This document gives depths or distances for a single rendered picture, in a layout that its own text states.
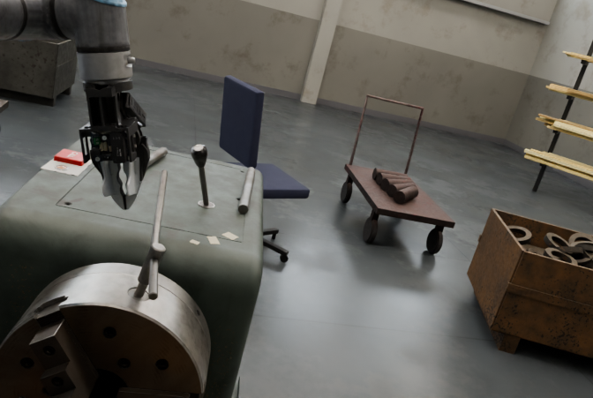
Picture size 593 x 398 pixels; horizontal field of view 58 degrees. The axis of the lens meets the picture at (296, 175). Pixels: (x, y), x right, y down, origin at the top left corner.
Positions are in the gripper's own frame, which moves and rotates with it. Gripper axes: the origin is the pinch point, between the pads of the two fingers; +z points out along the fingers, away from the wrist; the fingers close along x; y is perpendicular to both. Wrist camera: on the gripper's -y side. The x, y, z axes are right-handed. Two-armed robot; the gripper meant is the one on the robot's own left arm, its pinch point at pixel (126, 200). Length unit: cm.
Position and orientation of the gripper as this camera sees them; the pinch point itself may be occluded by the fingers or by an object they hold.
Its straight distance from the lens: 92.5
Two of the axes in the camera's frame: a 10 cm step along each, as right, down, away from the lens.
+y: 0.6, 3.1, -9.5
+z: 0.1, 9.5, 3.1
